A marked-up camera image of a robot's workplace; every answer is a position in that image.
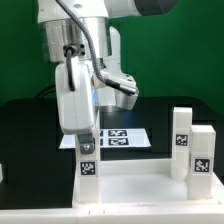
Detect white desk tabletop tray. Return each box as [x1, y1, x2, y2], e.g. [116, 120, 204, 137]
[72, 159, 224, 207]

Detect white marker sheet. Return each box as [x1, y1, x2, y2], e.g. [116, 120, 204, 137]
[58, 128, 152, 150]

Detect black cables behind base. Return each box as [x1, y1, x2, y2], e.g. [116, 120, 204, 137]
[34, 83, 59, 100]

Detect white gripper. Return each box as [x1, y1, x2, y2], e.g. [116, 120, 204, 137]
[55, 62, 96, 154]

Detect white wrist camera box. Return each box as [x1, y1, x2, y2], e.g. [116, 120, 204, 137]
[98, 69, 139, 110]

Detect white L-shaped fence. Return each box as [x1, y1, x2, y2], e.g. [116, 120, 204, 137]
[0, 159, 224, 224]

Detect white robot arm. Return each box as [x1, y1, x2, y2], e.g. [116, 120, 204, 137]
[37, 0, 179, 154]

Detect white piece at left edge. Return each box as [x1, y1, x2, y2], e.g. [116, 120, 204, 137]
[0, 164, 3, 184]

